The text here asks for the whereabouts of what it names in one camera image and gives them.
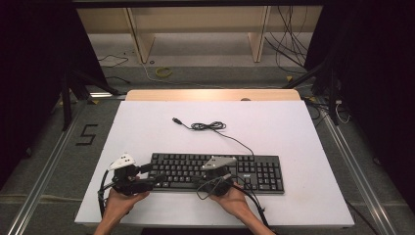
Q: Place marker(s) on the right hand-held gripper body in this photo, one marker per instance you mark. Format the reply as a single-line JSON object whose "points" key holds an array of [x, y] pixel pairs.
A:
{"points": [[217, 162]]}

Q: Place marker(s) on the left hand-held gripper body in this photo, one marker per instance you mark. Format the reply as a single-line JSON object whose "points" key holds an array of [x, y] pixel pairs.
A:
{"points": [[122, 161]]}

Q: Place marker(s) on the black keyboard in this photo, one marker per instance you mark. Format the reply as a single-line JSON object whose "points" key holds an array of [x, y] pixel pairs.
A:
{"points": [[261, 173]]}

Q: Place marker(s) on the person's right hand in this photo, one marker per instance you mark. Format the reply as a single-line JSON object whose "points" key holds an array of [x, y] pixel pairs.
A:
{"points": [[235, 202]]}

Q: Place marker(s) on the person's left hand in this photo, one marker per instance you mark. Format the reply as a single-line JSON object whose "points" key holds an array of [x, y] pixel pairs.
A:
{"points": [[119, 205]]}

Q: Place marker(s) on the white table board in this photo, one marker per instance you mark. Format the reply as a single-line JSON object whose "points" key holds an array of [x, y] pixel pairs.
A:
{"points": [[277, 130]]}

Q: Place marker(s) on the wooden table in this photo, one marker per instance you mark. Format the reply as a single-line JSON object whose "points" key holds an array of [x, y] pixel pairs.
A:
{"points": [[195, 94]]}

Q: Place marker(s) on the black metal stand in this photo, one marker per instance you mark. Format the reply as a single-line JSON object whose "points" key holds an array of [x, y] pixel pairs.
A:
{"points": [[67, 104], [332, 98]]}

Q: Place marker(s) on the yellow tape roll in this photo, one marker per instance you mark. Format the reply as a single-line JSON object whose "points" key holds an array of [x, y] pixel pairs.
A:
{"points": [[157, 72]]}

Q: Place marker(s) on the black curtain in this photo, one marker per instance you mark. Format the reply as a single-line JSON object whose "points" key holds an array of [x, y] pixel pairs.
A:
{"points": [[375, 81], [32, 81]]}

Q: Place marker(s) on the short aluminium rail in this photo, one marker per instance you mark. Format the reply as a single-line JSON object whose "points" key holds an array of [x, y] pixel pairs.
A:
{"points": [[104, 95]]}

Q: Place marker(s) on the long aluminium rail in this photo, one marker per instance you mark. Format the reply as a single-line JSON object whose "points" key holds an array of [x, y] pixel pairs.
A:
{"points": [[42, 182], [359, 182]]}

